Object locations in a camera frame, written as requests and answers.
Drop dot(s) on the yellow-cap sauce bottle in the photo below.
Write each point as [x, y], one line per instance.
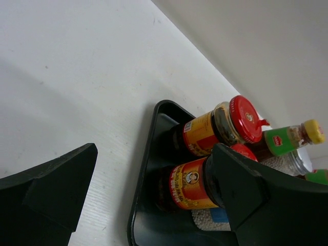
[280, 141]
[317, 176]

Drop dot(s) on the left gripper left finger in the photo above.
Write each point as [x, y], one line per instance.
[42, 205]

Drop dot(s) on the black plastic tray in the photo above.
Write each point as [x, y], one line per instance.
[148, 224]

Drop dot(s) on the red-lid chili jar front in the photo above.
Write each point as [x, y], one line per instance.
[192, 185]

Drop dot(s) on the red-lid chili jar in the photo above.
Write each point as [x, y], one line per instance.
[229, 123]
[192, 185]

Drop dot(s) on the blue-label pepper jar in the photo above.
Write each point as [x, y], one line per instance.
[293, 163]
[214, 219]

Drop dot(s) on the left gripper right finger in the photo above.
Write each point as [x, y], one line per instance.
[267, 207]

